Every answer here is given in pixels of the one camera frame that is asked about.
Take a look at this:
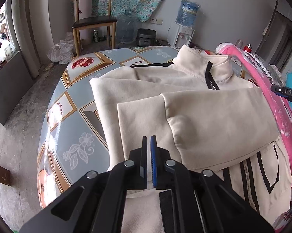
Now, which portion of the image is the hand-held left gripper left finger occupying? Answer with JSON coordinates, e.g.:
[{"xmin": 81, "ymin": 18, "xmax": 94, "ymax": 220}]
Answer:
[{"xmin": 19, "ymin": 136, "xmax": 149, "ymax": 233}]

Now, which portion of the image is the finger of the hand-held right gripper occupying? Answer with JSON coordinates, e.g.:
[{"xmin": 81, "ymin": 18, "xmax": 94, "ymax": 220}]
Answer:
[{"xmin": 270, "ymin": 84, "xmax": 292, "ymax": 106}]

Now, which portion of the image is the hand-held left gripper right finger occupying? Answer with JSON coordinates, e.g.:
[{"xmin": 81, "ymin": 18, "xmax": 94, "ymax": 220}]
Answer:
[{"xmin": 149, "ymin": 136, "xmax": 275, "ymax": 233}]

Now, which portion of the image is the beige zip jacket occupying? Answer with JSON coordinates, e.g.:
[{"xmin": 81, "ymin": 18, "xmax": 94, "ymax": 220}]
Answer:
[{"xmin": 89, "ymin": 44, "xmax": 292, "ymax": 233}]

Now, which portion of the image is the grey lace cloth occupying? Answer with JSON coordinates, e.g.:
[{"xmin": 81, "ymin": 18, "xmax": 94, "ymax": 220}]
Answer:
[{"xmin": 243, "ymin": 51, "xmax": 286, "ymax": 88}]

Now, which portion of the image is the pink floral blanket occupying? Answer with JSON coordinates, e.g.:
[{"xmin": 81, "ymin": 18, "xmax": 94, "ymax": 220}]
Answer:
[{"xmin": 215, "ymin": 42, "xmax": 292, "ymax": 233}]

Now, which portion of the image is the grey door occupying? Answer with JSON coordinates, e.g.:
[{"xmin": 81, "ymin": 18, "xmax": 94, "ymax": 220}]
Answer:
[{"xmin": 262, "ymin": 0, "xmax": 292, "ymax": 71}]

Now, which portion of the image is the white water dispenser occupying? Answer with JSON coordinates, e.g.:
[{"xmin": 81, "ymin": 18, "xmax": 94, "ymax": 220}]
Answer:
[{"xmin": 174, "ymin": 26, "xmax": 195, "ymax": 48}]

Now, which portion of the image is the empty clear water jug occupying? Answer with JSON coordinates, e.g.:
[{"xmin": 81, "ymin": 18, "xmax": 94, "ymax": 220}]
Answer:
[{"xmin": 117, "ymin": 10, "xmax": 137, "ymax": 44}]

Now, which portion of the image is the brown cardboard box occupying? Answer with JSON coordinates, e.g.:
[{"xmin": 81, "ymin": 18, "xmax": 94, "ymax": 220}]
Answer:
[{"xmin": 0, "ymin": 162, "xmax": 11, "ymax": 187}]

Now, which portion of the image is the white plastic bag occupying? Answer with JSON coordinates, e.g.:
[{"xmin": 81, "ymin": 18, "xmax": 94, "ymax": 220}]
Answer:
[{"xmin": 47, "ymin": 32, "xmax": 75, "ymax": 65}]

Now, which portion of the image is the wooden chair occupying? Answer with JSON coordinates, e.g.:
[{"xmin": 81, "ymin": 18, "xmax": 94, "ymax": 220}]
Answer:
[{"xmin": 72, "ymin": 0, "xmax": 118, "ymax": 57}]

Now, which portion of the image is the low black cabinet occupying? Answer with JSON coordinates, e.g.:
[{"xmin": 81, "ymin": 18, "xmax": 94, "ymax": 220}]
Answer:
[{"xmin": 0, "ymin": 51, "xmax": 35, "ymax": 125}]

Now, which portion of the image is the white printed bag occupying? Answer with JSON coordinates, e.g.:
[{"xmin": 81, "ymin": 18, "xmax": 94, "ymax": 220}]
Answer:
[{"xmin": 0, "ymin": 39, "xmax": 16, "ymax": 61}]

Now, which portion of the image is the grey curtain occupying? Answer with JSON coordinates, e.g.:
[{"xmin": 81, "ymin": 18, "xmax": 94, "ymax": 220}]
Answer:
[{"xmin": 11, "ymin": 0, "xmax": 49, "ymax": 78}]

